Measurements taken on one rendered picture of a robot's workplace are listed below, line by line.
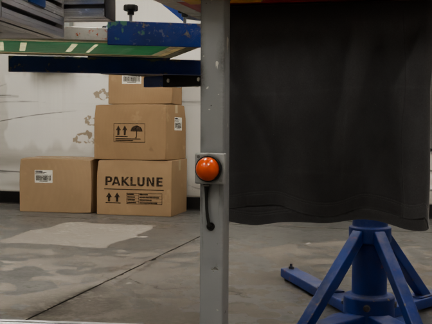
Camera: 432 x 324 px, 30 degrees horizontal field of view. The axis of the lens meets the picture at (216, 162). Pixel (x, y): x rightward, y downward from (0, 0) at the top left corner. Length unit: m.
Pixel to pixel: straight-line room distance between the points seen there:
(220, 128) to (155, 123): 4.75
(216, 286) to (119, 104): 4.90
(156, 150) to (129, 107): 0.39
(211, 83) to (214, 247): 0.26
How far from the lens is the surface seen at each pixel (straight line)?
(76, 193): 6.33
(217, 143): 1.30
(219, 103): 1.30
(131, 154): 6.13
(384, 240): 2.83
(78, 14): 1.76
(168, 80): 3.59
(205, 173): 1.26
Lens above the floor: 0.73
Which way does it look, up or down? 3 degrees down
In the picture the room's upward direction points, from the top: straight up
